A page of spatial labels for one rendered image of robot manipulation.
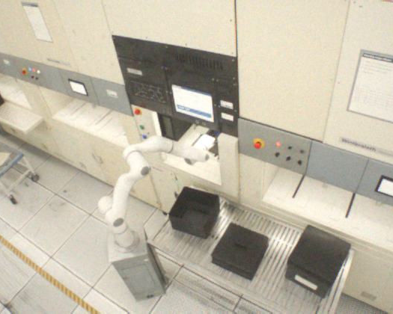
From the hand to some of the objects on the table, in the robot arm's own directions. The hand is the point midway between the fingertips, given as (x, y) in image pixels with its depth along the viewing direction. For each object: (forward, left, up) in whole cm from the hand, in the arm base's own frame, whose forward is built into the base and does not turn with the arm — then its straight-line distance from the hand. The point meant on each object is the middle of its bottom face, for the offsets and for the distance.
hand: (213, 133), depth 238 cm
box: (+36, -100, -44) cm, 115 cm away
